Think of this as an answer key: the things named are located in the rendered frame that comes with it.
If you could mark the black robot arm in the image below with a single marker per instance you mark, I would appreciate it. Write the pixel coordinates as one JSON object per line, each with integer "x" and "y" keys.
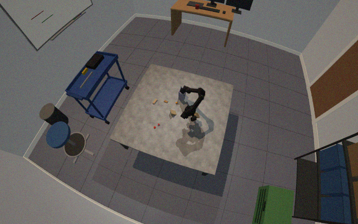
{"x": 190, "y": 111}

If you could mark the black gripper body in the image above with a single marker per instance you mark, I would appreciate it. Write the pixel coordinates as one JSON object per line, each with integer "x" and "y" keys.
{"x": 193, "y": 118}

